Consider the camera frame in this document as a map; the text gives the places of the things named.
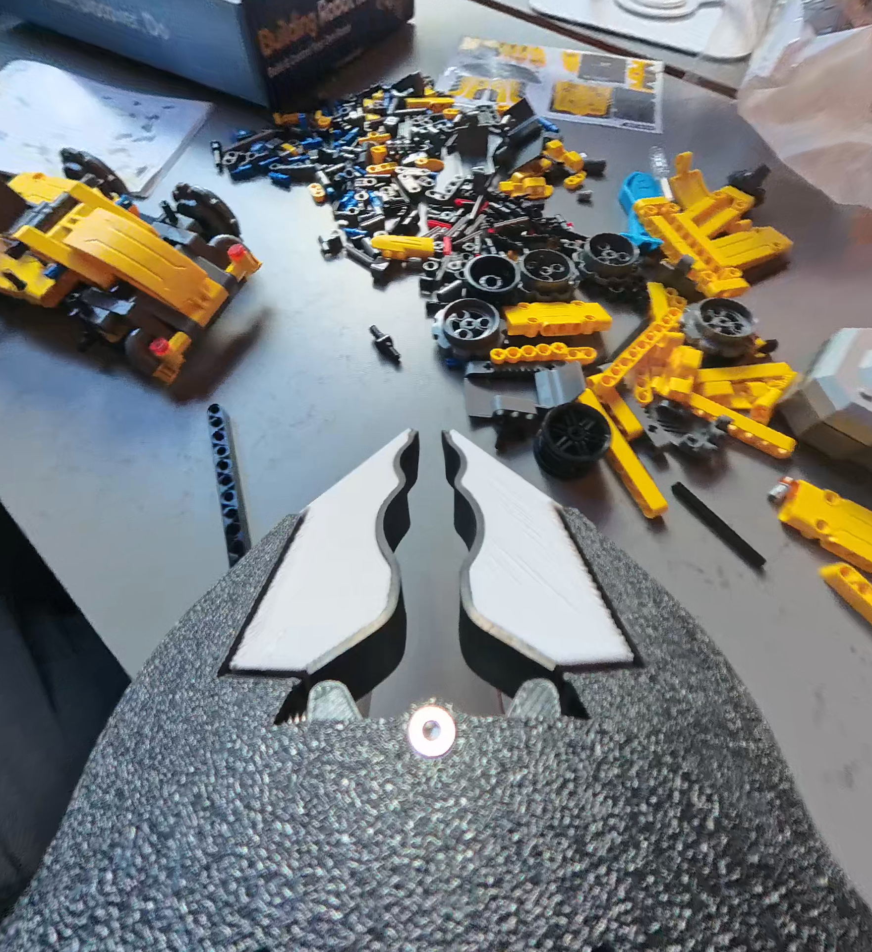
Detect blue brick separator tool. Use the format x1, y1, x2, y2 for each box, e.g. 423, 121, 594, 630
617, 171, 676, 248

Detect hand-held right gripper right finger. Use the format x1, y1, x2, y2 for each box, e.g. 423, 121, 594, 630
443, 429, 635, 696

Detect grey desk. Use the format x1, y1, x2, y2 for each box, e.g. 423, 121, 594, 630
0, 0, 872, 952

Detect white flat tray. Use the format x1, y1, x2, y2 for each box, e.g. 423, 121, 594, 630
528, 0, 779, 62

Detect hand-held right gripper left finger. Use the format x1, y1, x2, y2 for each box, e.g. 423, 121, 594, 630
229, 429, 419, 676

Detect clear plastic bag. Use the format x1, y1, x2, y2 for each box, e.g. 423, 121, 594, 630
735, 0, 872, 218

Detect black rubber tyre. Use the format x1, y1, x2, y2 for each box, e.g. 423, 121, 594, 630
532, 400, 617, 481

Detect yellow rounded bullet piece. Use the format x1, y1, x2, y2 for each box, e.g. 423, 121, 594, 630
370, 234, 438, 263

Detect person's dark jeans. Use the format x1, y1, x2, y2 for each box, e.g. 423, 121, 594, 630
0, 446, 133, 931

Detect yellow thin holed beam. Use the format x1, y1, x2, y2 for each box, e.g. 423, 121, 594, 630
490, 343, 599, 367

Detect yellow toy vehicle model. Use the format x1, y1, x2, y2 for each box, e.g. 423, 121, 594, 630
0, 141, 263, 386

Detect instruction booklet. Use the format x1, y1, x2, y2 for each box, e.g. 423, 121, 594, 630
0, 59, 215, 199

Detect dark curved panel piece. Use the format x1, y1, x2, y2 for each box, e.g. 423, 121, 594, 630
473, 97, 548, 168

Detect yellow short holed beam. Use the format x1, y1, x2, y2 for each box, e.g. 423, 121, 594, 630
819, 563, 872, 657

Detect grey spoked wheel hub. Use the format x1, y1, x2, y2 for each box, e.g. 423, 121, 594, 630
433, 296, 505, 359

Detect dark wheel hub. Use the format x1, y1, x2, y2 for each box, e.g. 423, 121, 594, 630
579, 232, 642, 290
464, 253, 523, 306
680, 296, 758, 359
520, 247, 580, 300

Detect grey motor block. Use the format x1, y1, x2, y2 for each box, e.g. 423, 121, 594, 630
776, 326, 872, 480

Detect pile of small building pieces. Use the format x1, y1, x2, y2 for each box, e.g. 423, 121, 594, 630
211, 70, 656, 313

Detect dark grey toothed panel piece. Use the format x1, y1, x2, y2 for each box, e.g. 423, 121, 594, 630
463, 361, 590, 449

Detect black long holed beam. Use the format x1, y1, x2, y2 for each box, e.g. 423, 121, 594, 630
207, 404, 252, 566

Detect yellow flat holed panel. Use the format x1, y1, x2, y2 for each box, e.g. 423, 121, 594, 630
503, 300, 615, 337

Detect blue cardboard box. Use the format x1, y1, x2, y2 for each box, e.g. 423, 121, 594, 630
0, 0, 416, 111

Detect pile of yellow beams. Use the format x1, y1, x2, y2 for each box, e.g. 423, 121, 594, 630
576, 151, 799, 520

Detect yellow sticker sheet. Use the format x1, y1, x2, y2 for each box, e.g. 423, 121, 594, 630
436, 36, 666, 135

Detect yellow long panel piece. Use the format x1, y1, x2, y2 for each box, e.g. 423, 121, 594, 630
769, 478, 872, 592

